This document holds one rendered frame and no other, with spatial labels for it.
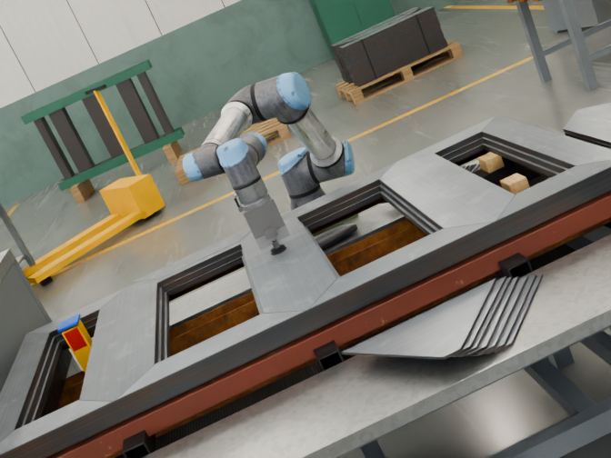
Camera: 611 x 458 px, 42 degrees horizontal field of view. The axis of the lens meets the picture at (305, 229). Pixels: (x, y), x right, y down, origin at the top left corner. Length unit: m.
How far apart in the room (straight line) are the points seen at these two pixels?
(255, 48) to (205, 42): 0.74
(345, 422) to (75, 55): 10.83
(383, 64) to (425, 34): 0.52
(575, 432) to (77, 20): 10.67
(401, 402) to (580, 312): 0.37
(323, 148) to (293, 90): 0.32
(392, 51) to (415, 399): 6.85
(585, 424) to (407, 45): 6.47
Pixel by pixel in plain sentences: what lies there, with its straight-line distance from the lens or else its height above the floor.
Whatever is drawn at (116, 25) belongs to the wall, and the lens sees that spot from 11.98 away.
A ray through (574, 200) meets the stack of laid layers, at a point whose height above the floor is 0.83.
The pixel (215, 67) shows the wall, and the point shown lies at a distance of 11.96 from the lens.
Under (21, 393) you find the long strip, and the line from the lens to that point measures 2.06.
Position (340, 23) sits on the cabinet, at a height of 0.48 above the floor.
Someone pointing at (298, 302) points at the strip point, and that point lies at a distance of 1.73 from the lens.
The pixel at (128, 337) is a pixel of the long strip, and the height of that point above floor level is 0.87.
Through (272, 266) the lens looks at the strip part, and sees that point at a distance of 1.94.
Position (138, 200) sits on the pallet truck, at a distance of 7.08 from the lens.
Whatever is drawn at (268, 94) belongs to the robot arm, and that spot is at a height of 1.21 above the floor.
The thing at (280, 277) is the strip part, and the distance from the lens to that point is 1.88.
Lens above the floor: 1.52
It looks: 18 degrees down
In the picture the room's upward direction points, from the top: 24 degrees counter-clockwise
